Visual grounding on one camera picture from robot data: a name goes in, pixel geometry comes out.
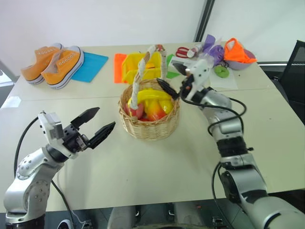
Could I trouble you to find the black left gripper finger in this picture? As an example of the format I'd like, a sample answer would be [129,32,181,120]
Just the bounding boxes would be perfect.
[71,107,101,131]
[88,121,116,150]

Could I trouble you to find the clear plastic bag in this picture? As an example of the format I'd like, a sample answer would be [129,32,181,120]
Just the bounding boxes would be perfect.
[196,51,215,66]

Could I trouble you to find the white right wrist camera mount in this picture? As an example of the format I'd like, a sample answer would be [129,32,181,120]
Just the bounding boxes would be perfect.
[184,59,212,101]

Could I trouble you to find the orange canvas sneaker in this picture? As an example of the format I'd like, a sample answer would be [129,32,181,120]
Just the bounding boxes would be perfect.
[41,45,85,90]
[20,42,64,85]

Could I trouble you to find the dark window frame post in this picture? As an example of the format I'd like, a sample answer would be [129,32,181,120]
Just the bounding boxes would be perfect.
[193,0,216,42]

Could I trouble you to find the pink red toy fruit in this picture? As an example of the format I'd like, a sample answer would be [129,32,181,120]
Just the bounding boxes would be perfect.
[123,102,145,119]

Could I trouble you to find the grey rounded shape under table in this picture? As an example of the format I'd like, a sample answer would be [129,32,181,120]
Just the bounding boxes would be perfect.
[107,205,138,229]

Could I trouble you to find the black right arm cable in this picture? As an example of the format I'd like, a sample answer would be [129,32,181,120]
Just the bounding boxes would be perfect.
[180,91,247,229]

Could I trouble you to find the green ring toy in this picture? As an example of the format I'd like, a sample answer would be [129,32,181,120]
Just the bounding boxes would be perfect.
[213,65,230,79]

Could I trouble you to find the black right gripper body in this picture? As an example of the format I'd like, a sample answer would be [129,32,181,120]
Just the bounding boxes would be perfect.
[180,73,194,98]

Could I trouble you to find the purple plastic bowl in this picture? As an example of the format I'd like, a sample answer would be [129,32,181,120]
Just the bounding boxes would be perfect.
[224,49,258,71]

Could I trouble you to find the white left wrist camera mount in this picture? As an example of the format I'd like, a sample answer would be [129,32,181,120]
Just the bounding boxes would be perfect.
[37,111,79,160]

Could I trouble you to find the white paper sheet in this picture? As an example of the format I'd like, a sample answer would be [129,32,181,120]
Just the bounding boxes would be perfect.
[206,68,239,91]

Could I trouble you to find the thin white cable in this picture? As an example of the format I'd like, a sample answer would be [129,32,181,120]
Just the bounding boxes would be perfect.
[70,209,92,226]

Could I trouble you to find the purple cloth bag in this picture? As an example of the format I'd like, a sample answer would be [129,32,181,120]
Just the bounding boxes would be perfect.
[202,34,225,66]

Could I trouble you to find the small white bottle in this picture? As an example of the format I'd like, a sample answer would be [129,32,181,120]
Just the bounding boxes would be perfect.
[186,43,203,58]

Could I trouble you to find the black mesh chair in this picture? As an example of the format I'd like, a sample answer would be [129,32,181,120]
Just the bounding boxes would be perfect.
[256,40,305,117]

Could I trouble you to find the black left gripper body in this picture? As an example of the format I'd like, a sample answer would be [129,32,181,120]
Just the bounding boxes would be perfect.
[62,124,90,154]

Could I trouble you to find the wicker basket with handle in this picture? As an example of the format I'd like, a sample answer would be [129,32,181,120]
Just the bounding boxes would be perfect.
[118,43,181,142]

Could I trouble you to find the red handled scissors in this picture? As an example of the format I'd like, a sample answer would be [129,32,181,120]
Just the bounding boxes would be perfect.
[175,46,191,58]

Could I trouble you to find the yellow round toy fruit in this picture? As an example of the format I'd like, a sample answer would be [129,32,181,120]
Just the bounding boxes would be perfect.
[159,99,173,115]

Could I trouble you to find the green paper sheet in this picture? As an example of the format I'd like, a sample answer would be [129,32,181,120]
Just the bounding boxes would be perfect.
[166,54,182,79]

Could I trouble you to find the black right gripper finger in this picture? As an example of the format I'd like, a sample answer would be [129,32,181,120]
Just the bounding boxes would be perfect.
[172,62,189,77]
[156,78,180,100]

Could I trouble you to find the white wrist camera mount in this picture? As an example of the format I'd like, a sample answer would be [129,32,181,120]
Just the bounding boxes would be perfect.
[184,59,212,101]
[37,111,79,160]

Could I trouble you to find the yellow toy banana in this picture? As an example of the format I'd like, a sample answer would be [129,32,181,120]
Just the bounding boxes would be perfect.
[128,88,173,107]

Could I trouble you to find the blue cloth sheet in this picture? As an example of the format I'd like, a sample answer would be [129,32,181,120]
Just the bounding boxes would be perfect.
[71,51,109,83]

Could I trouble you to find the red and yellow toy fruit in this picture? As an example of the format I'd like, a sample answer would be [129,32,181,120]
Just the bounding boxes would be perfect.
[144,100,167,122]

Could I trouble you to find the neon orange cloth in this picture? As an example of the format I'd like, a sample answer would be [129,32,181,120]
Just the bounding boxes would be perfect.
[223,37,257,64]

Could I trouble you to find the yellow plastic bin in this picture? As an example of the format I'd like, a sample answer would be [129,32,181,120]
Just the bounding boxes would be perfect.
[122,51,163,84]

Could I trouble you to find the neon orange sheet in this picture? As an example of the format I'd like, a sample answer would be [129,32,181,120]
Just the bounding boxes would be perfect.
[113,52,128,84]

